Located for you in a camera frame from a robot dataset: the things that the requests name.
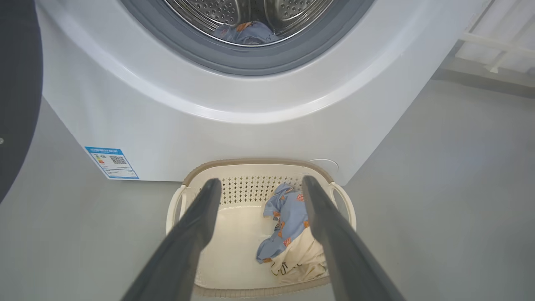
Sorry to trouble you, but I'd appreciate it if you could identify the cream perforated laundry basket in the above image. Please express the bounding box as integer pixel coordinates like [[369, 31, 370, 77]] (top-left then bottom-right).
[[166, 158, 357, 298]]

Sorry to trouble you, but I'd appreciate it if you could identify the black round washer door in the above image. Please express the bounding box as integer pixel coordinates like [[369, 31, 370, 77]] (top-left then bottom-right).
[[0, 0, 43, 205]]

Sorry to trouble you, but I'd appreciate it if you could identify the round white drain cover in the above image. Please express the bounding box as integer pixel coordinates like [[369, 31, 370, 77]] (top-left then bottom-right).
[[308, 159, 339, 173]]

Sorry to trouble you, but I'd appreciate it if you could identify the blue energy label sticker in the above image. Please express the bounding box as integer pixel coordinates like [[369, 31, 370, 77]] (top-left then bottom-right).
[[85, 146, 140, 180]]

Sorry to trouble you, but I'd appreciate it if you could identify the white metal frame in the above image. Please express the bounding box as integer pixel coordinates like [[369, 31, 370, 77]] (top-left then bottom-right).
[[456, 0, 535, 76]]

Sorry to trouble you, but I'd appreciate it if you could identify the steel perforated washer drum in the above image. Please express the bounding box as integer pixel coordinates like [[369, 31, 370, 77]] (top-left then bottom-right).
[[163, 0, 335, 46]]

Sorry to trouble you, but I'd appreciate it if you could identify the cream printed garment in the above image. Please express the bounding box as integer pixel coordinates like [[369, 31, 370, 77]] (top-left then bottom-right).
[[270, 228, 329, 285]]

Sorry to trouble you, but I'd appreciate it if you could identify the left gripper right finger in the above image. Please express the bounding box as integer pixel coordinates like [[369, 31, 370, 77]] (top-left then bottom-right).
[[302, 175, 406, 301]]

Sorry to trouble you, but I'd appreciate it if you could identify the blue patterned garment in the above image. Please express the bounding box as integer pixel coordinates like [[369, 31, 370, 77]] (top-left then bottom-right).
[[256, 183, 312, 264], [214, 21, 280, 46]]

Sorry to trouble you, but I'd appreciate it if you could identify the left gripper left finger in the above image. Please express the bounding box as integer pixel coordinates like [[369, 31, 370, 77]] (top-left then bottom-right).
[[121, 179, 222, 301]]

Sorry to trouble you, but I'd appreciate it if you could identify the white washing machine body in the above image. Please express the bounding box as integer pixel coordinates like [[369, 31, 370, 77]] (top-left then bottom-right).
[[36, 0, 494, 186]]

